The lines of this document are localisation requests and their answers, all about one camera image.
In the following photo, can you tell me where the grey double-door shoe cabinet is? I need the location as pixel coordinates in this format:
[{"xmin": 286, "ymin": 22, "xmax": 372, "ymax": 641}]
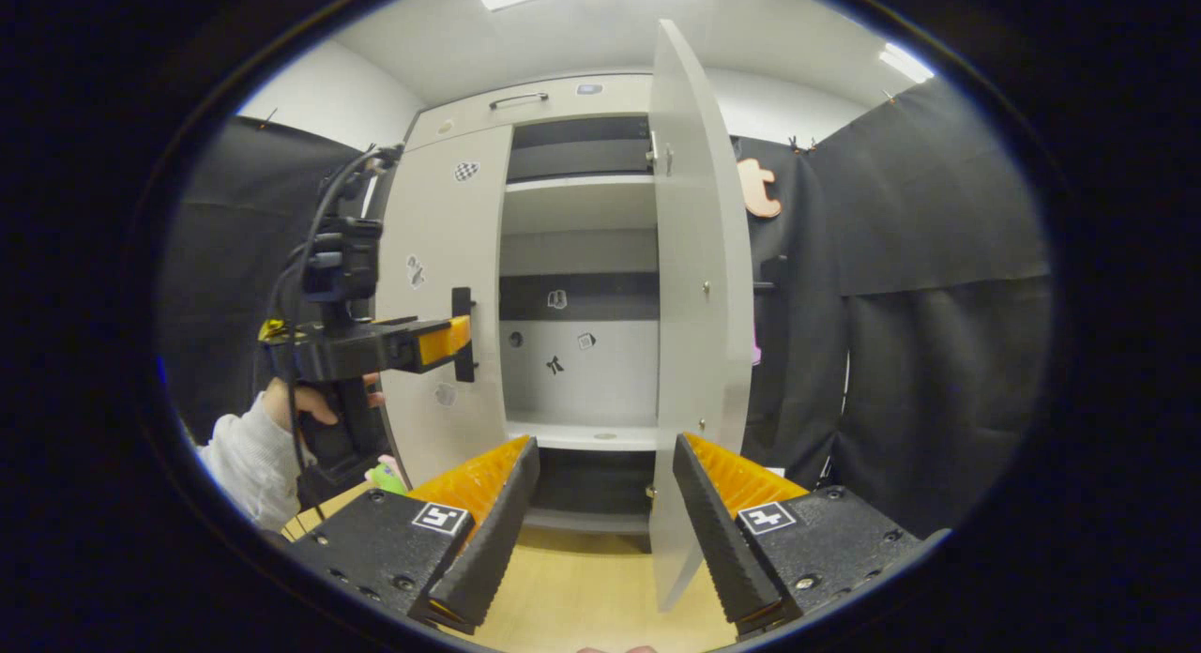
[{"xmin": 403, "ymin": 71, "xmax": 660, "ymax": 553}]

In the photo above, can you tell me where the green plush toy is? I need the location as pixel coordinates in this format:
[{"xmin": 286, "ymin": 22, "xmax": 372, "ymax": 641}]
[{"xmin": 364, "ymin": 454, "xmax": 411, "ymax": 496}]

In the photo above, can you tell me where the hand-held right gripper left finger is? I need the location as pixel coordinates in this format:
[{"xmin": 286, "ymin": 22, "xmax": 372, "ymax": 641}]
[{"xmin": 286, "ymin": 435, "xmax": 541, "ymax": 635}]

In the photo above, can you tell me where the white cabinet shelf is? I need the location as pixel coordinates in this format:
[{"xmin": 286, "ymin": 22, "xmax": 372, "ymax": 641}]
[
  {"xmin": 505, "ymin": 418, "xmax": 660, "ymax": 452},
  {"xmin": 505, "ymin": 175, "xmax": 658, "ymax": 236}
]

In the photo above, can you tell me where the black door handle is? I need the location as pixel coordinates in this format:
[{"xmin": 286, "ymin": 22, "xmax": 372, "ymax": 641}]
[{"xmin": 452, "ymin": 287, "xmax": 477, "ymax": 384}]

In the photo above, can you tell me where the grey shoe cabinet door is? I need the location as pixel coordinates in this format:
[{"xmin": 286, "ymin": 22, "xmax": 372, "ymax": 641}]
[
  {"xmin": 647, "ymin": 19, "xmax": 757, "ymax": 613},
  {"xmin": 375, "ymin": 123, "xmax": 515, "ymax": 490}
]

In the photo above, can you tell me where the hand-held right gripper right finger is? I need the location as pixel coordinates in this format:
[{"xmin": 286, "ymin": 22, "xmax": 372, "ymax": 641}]
[{"xmin": 672, "ymin": 433, "xmax": 925, "ymax": 635}]

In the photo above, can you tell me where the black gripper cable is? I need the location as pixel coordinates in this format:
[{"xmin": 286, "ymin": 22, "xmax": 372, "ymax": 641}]
[{"xmin": 272, "ymin": 144, "xmax": 404, "ymax": 527}]

